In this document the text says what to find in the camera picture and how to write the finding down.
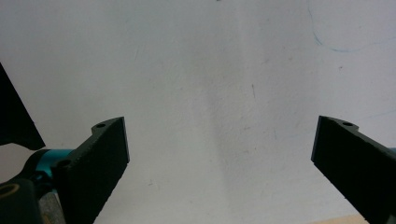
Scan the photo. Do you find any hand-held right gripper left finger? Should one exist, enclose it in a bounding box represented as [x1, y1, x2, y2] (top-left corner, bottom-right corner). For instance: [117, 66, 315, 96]
[50, 116, 131, 224]

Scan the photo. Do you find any dark angular object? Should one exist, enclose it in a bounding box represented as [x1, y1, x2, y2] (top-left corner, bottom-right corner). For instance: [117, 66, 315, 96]
[0, 62, 47, 151]

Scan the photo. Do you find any white paper table cover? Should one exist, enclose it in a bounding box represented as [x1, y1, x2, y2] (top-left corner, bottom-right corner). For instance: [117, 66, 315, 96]
[0, 0, 396, 224]

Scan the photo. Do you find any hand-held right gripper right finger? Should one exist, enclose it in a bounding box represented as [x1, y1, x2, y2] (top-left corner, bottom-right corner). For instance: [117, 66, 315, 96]
[310, 115, 396, 224]

